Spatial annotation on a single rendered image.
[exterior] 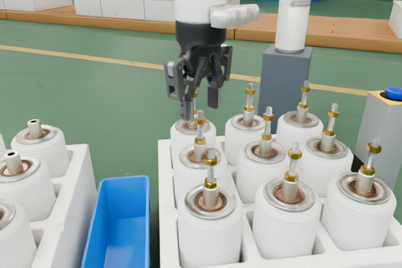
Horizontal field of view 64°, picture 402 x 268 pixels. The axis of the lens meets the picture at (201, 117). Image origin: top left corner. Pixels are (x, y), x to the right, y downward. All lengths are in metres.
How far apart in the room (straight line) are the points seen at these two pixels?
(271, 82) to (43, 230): 0.77
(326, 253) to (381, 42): 2.07
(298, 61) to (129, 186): 0.61
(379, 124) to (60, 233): 0.63
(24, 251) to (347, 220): 0.46
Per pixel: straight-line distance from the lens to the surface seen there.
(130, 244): 0.78
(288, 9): 1.04
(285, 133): 0.71
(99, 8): 3.24
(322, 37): 2.49
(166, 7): 2.86
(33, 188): 0.60
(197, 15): 0.45
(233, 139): 0.68
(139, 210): 0.82
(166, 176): 0.65
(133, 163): 1.03
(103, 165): 1.04
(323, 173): 0.62
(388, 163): 0.80
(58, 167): 0.72
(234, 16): 0.43
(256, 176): 0.58
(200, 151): 0.56
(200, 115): 0.53
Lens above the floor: 0.57
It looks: 26 degrees down
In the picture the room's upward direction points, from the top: straight up
